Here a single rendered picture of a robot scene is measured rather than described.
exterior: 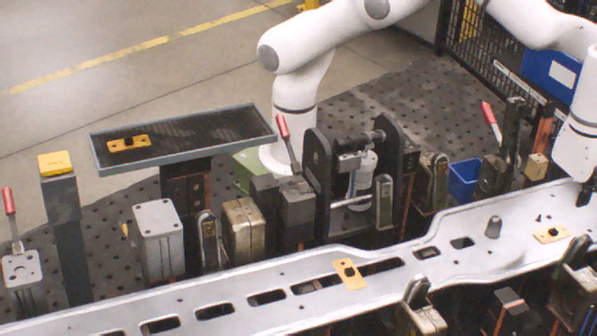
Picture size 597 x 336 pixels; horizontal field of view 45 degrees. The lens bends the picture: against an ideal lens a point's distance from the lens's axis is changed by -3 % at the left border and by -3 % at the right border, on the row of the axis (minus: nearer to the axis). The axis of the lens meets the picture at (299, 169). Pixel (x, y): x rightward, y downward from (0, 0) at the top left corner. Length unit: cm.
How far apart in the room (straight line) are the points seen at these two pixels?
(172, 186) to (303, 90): 51
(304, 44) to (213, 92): 222
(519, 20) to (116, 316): 92
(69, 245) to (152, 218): 26
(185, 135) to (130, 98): 242
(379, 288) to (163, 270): 41
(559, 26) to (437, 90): 130
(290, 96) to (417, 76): 96
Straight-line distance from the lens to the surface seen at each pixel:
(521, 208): 169
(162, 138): 152
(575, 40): 150
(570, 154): 151
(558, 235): 165
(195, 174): 154
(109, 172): 144
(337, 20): 168
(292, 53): 176
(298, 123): 194
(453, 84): 275
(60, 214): 152
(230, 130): 153
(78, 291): 168
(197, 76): 409
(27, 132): 377
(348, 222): 161
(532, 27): 142
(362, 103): 254
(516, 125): 168
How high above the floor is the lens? 201
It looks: 36 degrees down
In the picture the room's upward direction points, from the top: 3 degrees clockwise
